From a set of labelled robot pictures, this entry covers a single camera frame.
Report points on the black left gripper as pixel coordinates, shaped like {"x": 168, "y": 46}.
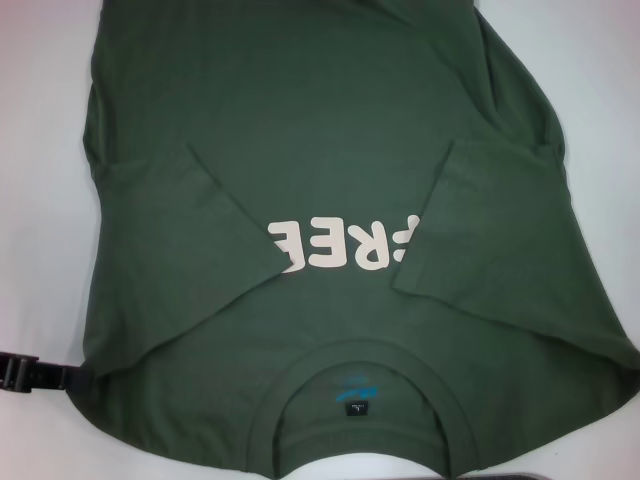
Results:
{"x": 6, "y": 372}

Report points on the dark green FREE t-shirt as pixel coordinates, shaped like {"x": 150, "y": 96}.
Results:
{"x": 350, "y": 150}

